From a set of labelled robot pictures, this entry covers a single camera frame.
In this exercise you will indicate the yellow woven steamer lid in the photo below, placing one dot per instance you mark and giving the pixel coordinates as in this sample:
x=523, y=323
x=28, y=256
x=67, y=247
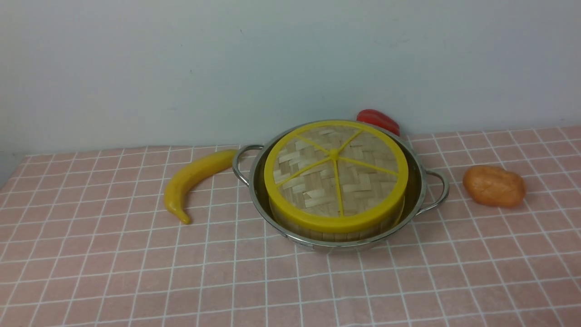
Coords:
x=320, y=164

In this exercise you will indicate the yellow bamboo steamer basket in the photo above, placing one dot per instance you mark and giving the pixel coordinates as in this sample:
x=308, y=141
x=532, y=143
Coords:
x=340, y=226

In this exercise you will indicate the stainless steel pot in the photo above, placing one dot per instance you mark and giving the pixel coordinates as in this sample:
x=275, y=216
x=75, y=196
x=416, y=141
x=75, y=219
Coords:
x=426, y=190

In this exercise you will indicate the red bell pepper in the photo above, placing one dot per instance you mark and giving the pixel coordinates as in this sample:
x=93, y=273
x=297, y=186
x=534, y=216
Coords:
x=379, y=119

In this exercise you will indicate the yellow plastic banana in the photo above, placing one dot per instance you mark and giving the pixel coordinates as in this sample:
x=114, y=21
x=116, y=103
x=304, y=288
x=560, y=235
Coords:
x=187, y=178

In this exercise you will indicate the pink checkered tablecloth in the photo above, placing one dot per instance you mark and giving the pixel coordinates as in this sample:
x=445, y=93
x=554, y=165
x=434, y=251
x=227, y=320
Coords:
x=85, y=241

